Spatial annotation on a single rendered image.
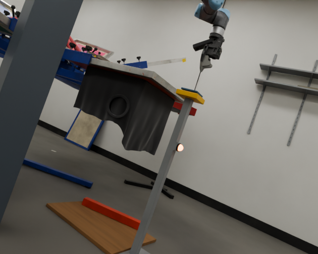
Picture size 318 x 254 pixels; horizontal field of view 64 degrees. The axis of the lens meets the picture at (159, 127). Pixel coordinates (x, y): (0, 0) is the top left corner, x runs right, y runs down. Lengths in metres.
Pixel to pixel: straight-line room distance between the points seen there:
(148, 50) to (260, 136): 2.29
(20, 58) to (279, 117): 2.96
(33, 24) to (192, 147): 2.83
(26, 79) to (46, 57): 0.13
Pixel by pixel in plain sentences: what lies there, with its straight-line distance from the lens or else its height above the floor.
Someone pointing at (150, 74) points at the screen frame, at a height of 0.97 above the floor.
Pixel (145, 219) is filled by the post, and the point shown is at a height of 0.21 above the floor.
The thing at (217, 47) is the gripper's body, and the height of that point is 1.23.
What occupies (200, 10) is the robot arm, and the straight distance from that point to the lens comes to 1.52.
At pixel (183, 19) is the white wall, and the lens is 4.44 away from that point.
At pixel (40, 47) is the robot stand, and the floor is 0.86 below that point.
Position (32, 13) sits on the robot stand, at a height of 0.97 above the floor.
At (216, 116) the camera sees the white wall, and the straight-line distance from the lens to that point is 3.62.
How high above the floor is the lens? 0.69
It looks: 1 degrees up
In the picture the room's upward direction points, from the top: 20 degrees clockwise
